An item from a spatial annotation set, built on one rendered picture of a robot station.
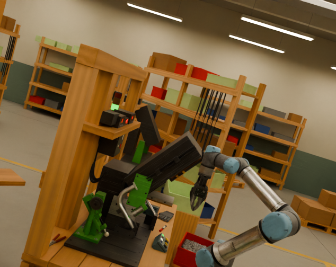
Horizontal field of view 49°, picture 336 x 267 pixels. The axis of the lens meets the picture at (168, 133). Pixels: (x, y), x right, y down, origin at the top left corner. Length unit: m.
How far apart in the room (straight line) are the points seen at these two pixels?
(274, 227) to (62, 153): 1.02
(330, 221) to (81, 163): 6.80
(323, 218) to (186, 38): 6.32
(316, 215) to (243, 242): 6.45
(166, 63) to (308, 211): 4.21
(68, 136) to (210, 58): 9.68
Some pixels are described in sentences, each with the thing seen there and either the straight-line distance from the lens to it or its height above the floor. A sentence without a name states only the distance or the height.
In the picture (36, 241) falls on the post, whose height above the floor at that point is 0.96.
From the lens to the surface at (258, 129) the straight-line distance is 10.91.
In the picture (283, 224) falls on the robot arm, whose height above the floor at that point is 1.46.
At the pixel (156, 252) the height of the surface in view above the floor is 0.90.
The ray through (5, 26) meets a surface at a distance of 8.59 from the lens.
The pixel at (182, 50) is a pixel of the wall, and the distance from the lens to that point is 11.28.
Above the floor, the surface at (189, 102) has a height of 1.75.
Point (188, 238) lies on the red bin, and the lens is 2.74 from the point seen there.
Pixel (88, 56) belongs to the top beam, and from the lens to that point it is 1.75.
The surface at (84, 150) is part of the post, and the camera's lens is 2.18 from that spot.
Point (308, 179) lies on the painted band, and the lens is 12.07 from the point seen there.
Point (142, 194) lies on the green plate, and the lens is 2.41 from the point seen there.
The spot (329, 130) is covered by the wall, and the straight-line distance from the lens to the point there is 12.03.
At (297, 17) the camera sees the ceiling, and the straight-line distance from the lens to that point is 9.66.
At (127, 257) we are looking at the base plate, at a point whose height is 0.90.
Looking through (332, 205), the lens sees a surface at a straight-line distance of 8.75.
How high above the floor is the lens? 1.87
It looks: 7 degrees down
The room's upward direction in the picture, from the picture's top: 17 degrees clockwise
